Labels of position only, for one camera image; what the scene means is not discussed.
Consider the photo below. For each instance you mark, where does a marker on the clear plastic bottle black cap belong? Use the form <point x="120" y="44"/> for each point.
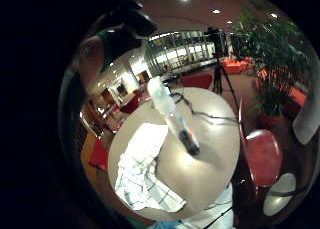
<point x="163" y="102"/>

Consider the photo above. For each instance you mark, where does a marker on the black tripod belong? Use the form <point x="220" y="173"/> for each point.
<point x="218" y="75"/>

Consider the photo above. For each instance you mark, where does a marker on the small round white table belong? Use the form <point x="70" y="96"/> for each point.
<point x="280" y="195"/>

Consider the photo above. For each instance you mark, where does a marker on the red chair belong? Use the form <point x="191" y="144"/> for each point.
<point x="263" y="155"/>
<point x="196" y="81"/>

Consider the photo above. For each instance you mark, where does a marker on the red plant pot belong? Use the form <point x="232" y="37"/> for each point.
<point x="270" y="119"/>

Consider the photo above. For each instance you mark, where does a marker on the red armchair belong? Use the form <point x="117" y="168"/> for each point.
<point x="131" y="105"/>

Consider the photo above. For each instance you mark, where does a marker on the large green plant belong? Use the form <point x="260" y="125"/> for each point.
<point x="273" y="55"/>

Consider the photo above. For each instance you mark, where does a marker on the white panel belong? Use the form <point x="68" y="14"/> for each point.
<point x="308" y="119"/>

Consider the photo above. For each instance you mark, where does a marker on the white checked cloth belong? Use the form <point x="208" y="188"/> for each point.
<point x="140" y="162"/>

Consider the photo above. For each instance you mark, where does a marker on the black camera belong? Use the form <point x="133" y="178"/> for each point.
<point x="214" y="39"/>

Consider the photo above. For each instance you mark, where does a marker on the pale fabric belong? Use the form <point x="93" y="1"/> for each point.
<point x="208" y="215"/>

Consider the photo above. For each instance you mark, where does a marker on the red cushion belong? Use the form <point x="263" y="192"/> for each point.
<point x="98" y="154"/>

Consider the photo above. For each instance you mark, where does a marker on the orange sofa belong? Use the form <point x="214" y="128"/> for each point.
<point x="233" y="67"/>

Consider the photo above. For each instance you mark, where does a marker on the orange seat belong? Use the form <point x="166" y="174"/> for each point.
<point x="297" y="96"/>

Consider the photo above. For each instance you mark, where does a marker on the the person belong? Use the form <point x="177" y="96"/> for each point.
<point x="116" y="44"/>

